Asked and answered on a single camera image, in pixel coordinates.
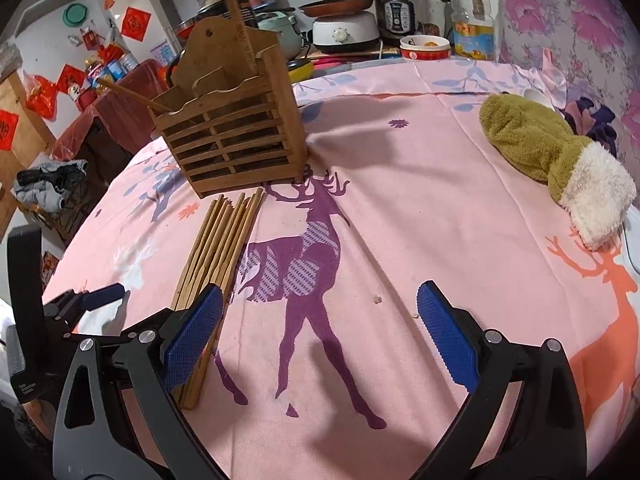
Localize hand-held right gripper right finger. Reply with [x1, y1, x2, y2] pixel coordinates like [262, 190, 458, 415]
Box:
[415, 281, 588, 480]

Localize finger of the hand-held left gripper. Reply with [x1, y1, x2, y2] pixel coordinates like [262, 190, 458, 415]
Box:
[42, 282, 126, 346]

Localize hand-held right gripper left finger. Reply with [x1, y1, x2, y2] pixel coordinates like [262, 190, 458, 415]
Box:
[52, 282, 223, 480]

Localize bundle of wooden chopsticks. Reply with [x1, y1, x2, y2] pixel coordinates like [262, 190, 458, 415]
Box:
[170, 187, 266, 411]

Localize wooden slatted utensil holder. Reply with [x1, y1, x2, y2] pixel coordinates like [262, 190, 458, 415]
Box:
[150, 16, 309, 199]

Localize pile of dark clothes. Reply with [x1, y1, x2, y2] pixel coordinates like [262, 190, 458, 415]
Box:
[12, 159, 90, 211]

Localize pink deer-print bedsheet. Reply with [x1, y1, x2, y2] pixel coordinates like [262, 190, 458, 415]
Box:
[42, 57, 640, 480]

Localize red cloth covered table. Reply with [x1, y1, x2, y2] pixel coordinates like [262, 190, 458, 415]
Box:
[52, 59, 173, 161]

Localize bamboo chopstick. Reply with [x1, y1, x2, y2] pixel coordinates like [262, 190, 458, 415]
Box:
[95, 77, 173, 113]

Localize olive and white plush sock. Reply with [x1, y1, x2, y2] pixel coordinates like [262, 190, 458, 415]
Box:
[479, 92, 638, 252]

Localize oil bottle with blue label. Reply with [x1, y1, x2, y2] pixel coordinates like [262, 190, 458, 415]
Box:
[84, 57, 108, 92]

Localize blue tin cans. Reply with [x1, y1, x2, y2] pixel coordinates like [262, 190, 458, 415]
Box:
[107, 54, 139, 81]

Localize white cup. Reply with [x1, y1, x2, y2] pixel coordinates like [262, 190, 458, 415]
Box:
[522, 89, 556, 111]

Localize dark purple ruffled cloth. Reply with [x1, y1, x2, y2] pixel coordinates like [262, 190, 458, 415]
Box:
[565, 97, 621, 156]

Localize red diamond paper decoration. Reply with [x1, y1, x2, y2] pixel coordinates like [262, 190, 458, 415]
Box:
[121, 6, 151, 41]

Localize green round plate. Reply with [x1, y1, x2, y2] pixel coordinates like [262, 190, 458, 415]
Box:
[63, 2, 89, 28]

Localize pink cloth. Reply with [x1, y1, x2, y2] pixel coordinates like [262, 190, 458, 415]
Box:
[520, 50, 569, 111]

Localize red and white bowl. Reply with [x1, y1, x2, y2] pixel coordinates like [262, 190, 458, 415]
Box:
[399, 35, 452, 61]

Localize dark flat wooden stick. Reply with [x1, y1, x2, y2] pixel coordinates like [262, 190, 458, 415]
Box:
[224, 0, 259, 81]

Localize cooking oil bottle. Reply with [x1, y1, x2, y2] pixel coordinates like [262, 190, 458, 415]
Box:
[450, 0, 497, 61]

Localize pale green rice cooker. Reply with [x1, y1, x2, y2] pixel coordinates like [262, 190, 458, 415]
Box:
[257, 10, 303, 61]

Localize white electric cooker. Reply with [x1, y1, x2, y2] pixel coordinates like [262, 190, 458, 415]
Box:
[312, 11, 381, 54]

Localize steel electric pressure cooker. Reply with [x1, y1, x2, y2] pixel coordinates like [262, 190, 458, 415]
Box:
[374, 0, 451, 47]

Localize floral pink purple curtain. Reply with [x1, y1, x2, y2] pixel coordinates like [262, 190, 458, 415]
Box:
[500, 0, 640, 176]

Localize black wok pan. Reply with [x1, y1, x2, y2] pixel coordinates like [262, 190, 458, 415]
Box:
[298, 0, 376, 18]

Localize red paper wall decorations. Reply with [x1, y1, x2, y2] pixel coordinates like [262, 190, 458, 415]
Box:
[0, 64, 86, 152]

